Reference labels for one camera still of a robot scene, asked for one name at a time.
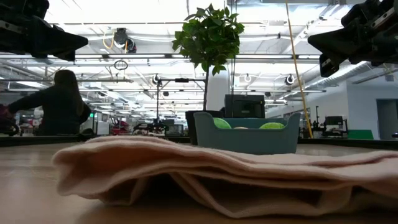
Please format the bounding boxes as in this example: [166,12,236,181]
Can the black perforated computer case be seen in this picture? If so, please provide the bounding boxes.
[224,94,266,119]

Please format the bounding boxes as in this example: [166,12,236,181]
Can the black background robot station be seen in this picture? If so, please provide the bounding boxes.
[315,105,349,138]

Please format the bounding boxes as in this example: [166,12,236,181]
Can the green lime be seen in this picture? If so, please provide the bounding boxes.
[213,117,233,130]
[259,122,286,130]

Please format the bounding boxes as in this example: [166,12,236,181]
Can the ceiling cord reel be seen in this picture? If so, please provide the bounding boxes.
[112,27,138,54]

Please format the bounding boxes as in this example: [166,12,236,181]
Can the black gantry stand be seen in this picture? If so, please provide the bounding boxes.
[152,73,206,124]

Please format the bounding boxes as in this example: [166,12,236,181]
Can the person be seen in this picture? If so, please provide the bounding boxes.
[0,69,93,137]

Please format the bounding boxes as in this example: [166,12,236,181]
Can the black background robot arms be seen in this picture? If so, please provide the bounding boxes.
[132,121,171,134]

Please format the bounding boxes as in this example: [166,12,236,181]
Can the teal plastic tupperware tub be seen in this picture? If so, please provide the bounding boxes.
[193,111,302,156]

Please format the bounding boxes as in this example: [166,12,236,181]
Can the grey door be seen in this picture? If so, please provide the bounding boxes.
[376,98,398,140]

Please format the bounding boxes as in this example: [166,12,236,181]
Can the green panel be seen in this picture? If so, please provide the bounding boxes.
[347,128,375,140]

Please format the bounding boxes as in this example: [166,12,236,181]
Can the red background object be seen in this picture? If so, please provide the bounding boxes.
[109,119,132,136]

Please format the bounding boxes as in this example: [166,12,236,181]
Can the yellow hanging cable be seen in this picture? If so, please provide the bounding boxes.
[284,0,315,139]

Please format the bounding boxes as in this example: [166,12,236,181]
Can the folded pink cloth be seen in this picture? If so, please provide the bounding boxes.
[51,134,398,219]

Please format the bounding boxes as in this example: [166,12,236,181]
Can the green plant in black pot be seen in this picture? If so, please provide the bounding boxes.
[172,3,246,146]

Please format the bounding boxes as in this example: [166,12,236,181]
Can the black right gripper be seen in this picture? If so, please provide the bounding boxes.
[307,0,398,78]

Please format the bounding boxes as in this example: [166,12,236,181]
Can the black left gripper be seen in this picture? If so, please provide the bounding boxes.
[0,0,89,62]

